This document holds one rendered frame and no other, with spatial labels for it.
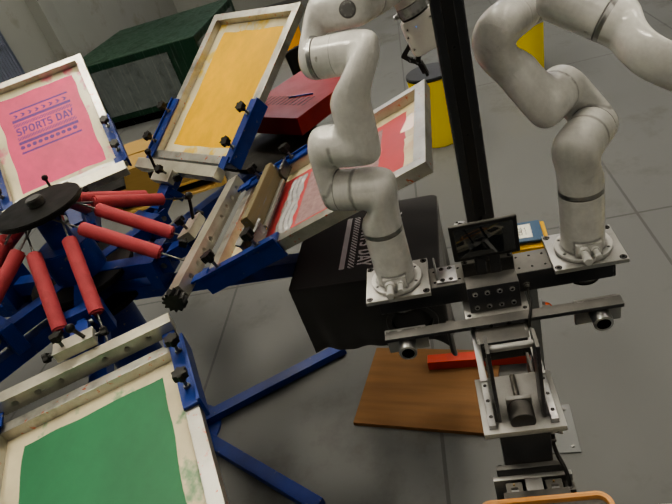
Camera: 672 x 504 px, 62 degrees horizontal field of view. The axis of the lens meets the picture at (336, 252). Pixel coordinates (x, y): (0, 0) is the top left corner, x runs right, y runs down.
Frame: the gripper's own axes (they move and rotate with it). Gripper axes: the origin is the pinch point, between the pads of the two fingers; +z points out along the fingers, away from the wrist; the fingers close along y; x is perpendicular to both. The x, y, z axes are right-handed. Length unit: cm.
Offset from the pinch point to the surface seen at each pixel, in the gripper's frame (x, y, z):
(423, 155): -25.8, -11.3, 10.7
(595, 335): 34, 0, 155
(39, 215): -9, -138, -25
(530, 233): -15, 2, 54
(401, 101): 25.0, -20.0, 12.8
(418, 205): 15, -31, 46
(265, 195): -1, -69, 10
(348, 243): -1, -55, 39
